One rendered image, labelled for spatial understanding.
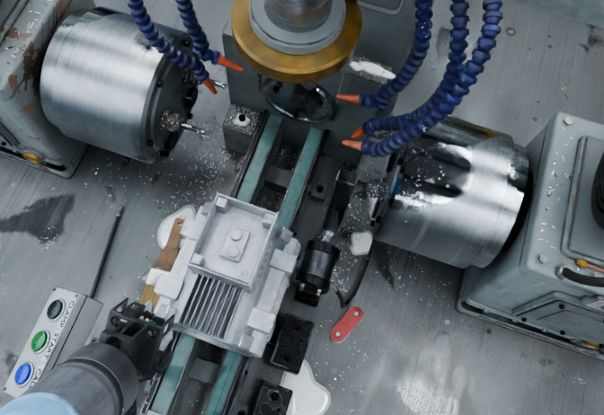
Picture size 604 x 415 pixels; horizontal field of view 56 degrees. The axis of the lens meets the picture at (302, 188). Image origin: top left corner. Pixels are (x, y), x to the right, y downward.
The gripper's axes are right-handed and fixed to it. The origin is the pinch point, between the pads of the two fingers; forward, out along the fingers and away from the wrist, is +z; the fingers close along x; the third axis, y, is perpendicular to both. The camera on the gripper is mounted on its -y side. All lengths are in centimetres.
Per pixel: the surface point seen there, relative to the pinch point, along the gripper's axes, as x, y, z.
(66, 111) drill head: 29.1, 25.0, 13.0
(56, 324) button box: 15.4, -4.3, -0.9
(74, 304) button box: 13.8, -0.7, -0.1
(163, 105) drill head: 14.7, 30.8, 17.2
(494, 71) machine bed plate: -46, 59, 67
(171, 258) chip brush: 9.7, -0.2, 32.0
